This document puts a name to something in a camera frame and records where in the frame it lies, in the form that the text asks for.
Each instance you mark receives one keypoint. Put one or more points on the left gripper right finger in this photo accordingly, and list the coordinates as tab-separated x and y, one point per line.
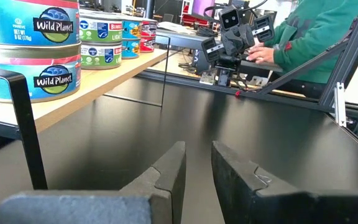
235	177

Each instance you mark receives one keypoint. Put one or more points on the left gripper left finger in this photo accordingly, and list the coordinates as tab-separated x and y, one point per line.
172	174

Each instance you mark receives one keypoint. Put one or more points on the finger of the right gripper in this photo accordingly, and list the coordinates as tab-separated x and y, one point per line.
212	49
263	28

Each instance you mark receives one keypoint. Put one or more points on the blue yellow yellowfin can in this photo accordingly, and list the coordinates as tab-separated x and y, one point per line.
131	29
130	48

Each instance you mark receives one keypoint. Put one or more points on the white green tuna can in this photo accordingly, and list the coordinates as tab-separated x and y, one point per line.
99	29
99	56

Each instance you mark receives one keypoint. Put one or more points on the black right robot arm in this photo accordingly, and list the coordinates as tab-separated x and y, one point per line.
227	70

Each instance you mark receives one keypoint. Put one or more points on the grey desk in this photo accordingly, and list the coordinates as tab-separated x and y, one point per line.
179	39

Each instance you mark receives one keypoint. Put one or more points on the red emergency stop button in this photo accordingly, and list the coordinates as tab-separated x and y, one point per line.
237	93

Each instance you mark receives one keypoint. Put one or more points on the person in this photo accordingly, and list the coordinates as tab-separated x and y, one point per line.
312	37

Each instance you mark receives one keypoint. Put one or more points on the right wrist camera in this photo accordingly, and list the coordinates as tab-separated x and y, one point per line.
229	18

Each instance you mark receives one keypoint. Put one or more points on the black aluminium table frame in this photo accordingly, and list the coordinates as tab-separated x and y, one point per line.
348	56

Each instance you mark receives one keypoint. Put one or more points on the wooden shelf with black frame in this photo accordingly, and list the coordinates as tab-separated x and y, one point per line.
110	77

